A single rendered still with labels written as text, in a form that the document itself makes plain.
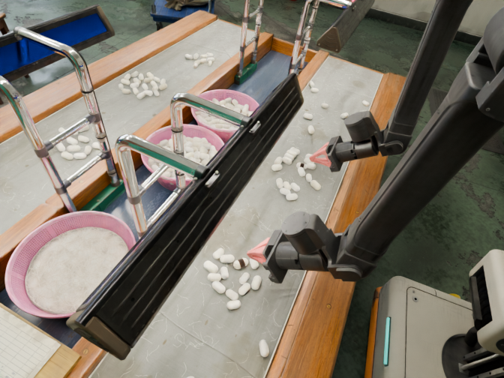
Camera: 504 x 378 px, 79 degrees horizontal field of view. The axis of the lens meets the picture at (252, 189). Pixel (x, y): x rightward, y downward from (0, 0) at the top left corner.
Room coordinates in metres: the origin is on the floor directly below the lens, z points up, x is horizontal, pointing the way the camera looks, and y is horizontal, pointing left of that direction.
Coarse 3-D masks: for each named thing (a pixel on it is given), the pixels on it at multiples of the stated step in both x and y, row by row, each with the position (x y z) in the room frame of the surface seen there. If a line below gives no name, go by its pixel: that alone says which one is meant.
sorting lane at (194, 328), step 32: (352, 64) 1.64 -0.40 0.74; (320, 96) 1.26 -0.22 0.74; (352, 96) 1.31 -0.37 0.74; (288, 128) 0.98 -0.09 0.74; (320, 128) 1.02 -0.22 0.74; (256, 192) 0.62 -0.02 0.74; (320, 192) 0.68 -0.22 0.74; (224, 224) 0.48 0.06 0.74; (256, 224) 0.51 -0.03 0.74; (192, 288) 0.29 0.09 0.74; (288, 288) 0.34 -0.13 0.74; (160, 320) 0.21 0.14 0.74; (192, 320) 0.22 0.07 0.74; (224, 320) 0.23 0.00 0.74; (256, 320) 0.25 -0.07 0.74; (160, 352) 0.15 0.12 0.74; (192, 352) 0.16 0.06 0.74; (224, 352) 0.17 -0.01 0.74; (256, 352) 0.18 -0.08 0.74
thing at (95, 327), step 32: (288, 96) 0.60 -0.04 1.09; (224, 160) 0.35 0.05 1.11; (256, 160) 0.41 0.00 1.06; (192, 192) 0.27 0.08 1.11; (224, 192) 0.31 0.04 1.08; (160, 224) 0.21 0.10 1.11; (192, 224) 0.24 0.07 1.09; (128, 256) 0.16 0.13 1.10; (160, 256) 0.18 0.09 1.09; (192, 256) 0.20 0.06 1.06; (96, 288) 0.14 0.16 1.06; (128, 288) 0.13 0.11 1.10; (160, 288) 0.15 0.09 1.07; (96, 320) 0.09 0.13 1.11; (128, 320) 0.10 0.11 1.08; (128, 352) 0.08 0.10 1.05
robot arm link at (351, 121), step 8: (360, 112) 0.73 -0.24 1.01; (368, 112) 0.72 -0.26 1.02; (344, 120) 0.73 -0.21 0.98; (352, 120) 0.71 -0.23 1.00; (360, 120) 0.69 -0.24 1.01; (368, 120) 0.69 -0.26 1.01; (352, 128) 0.69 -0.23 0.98; (360, 128) 0.69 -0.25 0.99; (368, 128) 0.69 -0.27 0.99; (376, 128) 0.70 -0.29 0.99; (352, 136) 0.69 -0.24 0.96; (360, 136) 0.68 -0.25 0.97; (368, 136) 0.69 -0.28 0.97; (376, 136) 0.68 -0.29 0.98; (384, 144) 0.66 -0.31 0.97; (392, 144) 0.65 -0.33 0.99; (400, 144) 0.65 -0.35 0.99; (384, 152) 0.66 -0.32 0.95; (392, 152) 0.65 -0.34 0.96
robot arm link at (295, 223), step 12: (288, 216) 0.36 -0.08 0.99; (300, 216) 0.35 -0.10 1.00; (312, 216) 0.34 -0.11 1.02; (288, 228) 0.33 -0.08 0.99; (300, 228) 0.32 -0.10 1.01; (312, 228) 0.32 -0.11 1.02; (324, 228) 0.34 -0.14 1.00; (300, 240) 0.31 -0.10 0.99; (312, 240) 0.31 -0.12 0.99; (324, 240) 0.31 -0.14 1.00; (336, 240) 0.34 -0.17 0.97; (300, 252) 0.31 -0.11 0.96; (312, 252) 0.30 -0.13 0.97; (324, 252) 0.30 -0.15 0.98; (336, 252) 0.32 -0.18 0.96; (336, 264) 0.29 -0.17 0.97; (348, 264) 0.28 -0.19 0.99; (336, 276) 0.28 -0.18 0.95; (348, 276) 0.27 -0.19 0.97; (360, 276) 0.26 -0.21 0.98
